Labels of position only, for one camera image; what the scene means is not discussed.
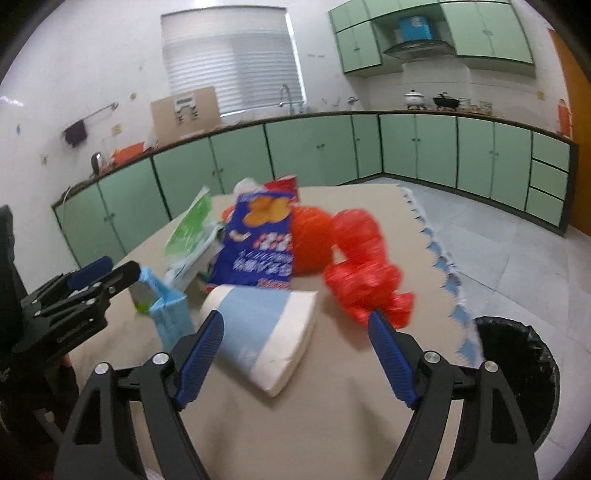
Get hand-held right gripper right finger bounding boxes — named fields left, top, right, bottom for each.
left=368, top=309, right=541, bottom=480

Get blue white patterned tablecloth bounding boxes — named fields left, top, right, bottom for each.
left=399, top=187, right=483, bottom=370

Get wooden door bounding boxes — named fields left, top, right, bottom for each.
left=547, top=28, right=591, bottom=232

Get brown board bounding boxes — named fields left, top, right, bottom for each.
left=150, top=87, right=221, bottom=144

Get green upper cabinets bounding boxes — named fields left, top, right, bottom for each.
left=329, top=0, right=536, bottom=77

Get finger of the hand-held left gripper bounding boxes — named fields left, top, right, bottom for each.
left=34, top=261, right=141, bottom=320
left=21, top=256, right=114, bottom=308

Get blue box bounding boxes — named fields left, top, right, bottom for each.
left=399, top=15, right=437, bottom=42

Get orange basket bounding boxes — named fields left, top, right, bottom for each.
left=113, top=143, right=146, bottom=164

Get light blue paper package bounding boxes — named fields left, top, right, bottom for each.
left=129, top=267, right=197, bottom=347

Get metal towel rail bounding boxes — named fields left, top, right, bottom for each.
left=62, top=102, right=119, bottom=134

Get green white plastic bag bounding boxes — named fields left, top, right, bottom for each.
left=165, top=186, right=222, bottom=287

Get green lower cabinets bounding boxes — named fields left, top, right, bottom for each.
left=51, top=111, right=578, bottom=268

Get clear plastic wrap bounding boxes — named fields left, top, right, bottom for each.
left=233, top=178, right=266, bottom=197

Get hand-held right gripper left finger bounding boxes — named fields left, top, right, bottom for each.
left=54, top=310, right=225, bottom=480

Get red plastic bag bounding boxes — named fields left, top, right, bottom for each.
left=323, top=209, right=414, bottom=329

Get blue snack bag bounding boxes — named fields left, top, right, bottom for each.
left=210, top=190, right=296, bottom=291

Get range hood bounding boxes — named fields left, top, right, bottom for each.
left=382, top=39, right=455, bottom=61

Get red paper cup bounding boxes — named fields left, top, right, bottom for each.
left=264, top=174, right=300, bottom=201

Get dark cloth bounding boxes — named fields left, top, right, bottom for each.
left=64, top=120, right=88, bottom=148

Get black trash bin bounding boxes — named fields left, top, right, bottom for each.
left=475, top=316, right=561, bottom=462

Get green cabinets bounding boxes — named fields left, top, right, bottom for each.
left=329, top=0, right=536, bottom=77
left=51, top=111, right=578, bottom=268

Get white window blind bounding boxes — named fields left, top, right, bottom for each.
left=161, top=10, right=306, bottom=118

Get white blue tissue pack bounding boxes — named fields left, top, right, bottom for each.
left=198, top=284, right=319, bottom=398

